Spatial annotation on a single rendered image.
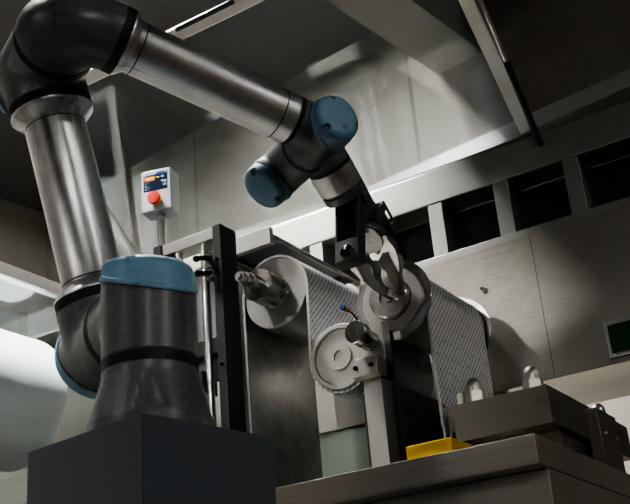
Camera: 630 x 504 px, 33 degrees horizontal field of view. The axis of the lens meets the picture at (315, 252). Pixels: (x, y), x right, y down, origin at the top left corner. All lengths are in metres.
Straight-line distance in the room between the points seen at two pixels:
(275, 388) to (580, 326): 0.59
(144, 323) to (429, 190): 1.16
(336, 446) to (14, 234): 3.53
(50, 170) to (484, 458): 0.69
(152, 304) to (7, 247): 4.26
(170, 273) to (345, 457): 1.04
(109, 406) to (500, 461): 0.50
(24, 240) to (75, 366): 4.19
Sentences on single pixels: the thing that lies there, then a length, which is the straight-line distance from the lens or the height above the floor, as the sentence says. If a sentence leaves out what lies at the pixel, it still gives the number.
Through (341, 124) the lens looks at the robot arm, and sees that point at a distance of 1.51.
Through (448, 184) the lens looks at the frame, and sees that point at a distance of 2.27.
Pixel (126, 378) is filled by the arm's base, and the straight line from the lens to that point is 1.22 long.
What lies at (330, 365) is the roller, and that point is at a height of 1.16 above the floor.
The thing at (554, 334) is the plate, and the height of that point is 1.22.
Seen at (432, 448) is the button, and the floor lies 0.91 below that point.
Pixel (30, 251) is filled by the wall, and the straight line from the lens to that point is 5.56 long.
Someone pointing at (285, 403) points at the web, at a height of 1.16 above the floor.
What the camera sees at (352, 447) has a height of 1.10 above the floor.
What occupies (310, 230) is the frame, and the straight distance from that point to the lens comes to 2.42.
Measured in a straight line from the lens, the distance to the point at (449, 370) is 1.83.
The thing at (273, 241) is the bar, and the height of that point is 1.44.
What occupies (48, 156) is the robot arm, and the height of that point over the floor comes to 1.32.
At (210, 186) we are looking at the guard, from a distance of 2.53.
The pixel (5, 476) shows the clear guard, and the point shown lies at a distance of 2.40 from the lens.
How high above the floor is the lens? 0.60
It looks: 24 degrees up
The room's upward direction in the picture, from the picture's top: 5 degrees counter-clockwise
